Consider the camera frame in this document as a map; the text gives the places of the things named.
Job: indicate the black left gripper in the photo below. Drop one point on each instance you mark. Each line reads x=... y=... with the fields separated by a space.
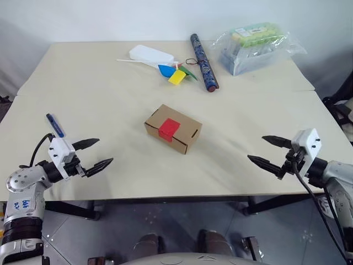
x=74 y=167

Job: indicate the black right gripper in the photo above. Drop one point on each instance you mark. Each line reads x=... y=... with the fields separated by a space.
x=295 y=161

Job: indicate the brown cardboard box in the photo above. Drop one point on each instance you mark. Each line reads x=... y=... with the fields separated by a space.
x=190 y=129

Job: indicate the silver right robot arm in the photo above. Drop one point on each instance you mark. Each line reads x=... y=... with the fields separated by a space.
x=339 y=176

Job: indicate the black table leg bar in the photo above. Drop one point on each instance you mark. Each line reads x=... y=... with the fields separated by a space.
x=71 y=210
x=275 y=204

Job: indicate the black chair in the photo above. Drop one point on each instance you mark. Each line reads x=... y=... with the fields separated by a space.
x=335 y=110

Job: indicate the clear plastic bag of goods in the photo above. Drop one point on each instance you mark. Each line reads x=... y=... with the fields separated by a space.
x=248 y=55

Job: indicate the dark rounded shape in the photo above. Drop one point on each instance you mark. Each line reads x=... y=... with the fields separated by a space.
x=215 y=243
x=147 y=245

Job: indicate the blue patterned rolled scroll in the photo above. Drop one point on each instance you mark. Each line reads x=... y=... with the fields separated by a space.
x=203 y=63

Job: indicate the colourful toy pinwheel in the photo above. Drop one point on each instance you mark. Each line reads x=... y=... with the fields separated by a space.
x=176 y=77

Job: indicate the white plastic bottle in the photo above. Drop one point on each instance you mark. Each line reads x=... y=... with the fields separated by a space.
x=150 y=55

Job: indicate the grey robot torso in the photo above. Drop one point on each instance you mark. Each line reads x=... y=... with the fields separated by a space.
x=193 y=259

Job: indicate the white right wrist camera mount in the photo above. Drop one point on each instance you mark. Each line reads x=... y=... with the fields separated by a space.
x=311 y=146

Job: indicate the dark metal bracket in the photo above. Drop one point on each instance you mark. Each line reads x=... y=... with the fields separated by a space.
x=99 y=260
x=251 y=247

